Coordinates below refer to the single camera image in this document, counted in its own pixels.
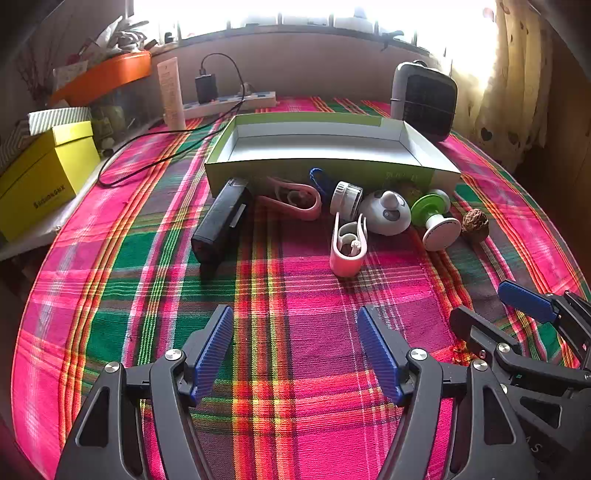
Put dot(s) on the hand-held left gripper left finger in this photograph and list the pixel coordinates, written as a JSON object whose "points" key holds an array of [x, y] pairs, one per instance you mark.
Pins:
{"points": [[214, 344]]}

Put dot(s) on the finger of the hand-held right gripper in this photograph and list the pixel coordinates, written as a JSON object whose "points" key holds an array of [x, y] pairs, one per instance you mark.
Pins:
{"points": [[480, 330], [526, 299]]}

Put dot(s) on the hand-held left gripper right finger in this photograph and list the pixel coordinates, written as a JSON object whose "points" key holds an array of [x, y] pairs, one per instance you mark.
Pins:
{"points": [[376, 344]]}

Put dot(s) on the pink clip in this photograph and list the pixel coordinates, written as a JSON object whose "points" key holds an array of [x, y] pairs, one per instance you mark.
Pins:
{"points": [[344, 263], [281, 203]]}

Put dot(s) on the brown walnut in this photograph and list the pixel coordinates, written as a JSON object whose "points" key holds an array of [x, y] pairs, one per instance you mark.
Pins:
{"points": [[475, 226]]}

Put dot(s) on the green and white spool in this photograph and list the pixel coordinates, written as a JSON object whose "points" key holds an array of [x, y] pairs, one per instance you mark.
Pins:
{"points": [[441, 233]]}

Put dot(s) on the white panda egg toy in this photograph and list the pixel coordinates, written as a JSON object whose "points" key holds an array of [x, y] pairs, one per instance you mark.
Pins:
{"points": [[383, 221]]}

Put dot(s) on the black cylinder device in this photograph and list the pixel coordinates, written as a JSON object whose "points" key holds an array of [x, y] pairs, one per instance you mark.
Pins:
{"points": [[221, 217]]}

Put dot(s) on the white ribbed round cap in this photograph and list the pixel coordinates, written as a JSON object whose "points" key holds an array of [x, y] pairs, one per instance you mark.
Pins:
{"points": [[345, 196]]}

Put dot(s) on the green and white cardboard box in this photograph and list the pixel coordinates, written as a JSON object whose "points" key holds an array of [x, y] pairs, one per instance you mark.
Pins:
{"points": [[323, 147]]}

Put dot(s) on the pink plaid cloth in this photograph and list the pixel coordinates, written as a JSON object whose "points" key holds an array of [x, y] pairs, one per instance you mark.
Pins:
{"points": [[295, 286]]}

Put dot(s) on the cream patterned curtain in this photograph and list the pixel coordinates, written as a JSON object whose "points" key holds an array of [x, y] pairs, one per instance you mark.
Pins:
{"points": [[508, 92]]}

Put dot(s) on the grey fan heater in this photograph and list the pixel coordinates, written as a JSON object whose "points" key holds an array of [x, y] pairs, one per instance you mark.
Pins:
{"points": [[429, 106]]}

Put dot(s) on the yellow box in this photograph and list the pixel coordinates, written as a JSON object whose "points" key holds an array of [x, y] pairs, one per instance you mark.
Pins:
{"points": [[41, 184]]}

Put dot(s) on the white power strip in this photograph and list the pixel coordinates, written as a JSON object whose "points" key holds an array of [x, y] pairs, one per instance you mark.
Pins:
{"points": [[231, 104]]}

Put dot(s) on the pale green ornament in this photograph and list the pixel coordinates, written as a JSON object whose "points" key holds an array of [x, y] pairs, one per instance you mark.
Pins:
{"points": [[108, 120]]}

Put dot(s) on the cream cosmetic tube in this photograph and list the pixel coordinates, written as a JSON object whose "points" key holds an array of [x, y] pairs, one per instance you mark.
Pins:
{"points": [[171, 92]]}

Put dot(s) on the white plug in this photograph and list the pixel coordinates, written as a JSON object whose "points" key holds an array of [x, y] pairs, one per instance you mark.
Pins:
{"points": [[248, 90]]}

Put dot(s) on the black charger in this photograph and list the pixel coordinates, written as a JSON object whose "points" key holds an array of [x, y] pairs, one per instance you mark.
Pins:
{"points": [[206, 87]]}

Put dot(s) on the striped box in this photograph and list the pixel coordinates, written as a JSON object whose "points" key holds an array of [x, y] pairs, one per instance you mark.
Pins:
{"points": [[60, 117]]}

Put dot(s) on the orange box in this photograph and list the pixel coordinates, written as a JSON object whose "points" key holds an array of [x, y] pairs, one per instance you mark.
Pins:
{"points": [[106, 76]]}

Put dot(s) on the black window latch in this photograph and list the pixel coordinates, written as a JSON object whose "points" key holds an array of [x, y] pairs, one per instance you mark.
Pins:
{"points": [[384, 42]]}

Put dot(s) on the white crumpled paper bundle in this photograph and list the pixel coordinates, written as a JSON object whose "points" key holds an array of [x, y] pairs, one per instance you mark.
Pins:
{"points": [[120, 39]]}

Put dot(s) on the dried twig branches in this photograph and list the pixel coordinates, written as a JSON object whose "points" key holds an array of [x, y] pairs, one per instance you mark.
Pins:
{"points": [[27, 69]]}

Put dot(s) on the window with metal bars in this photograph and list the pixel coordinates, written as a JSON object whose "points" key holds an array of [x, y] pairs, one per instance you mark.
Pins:
{"points": [[323, 14]]}

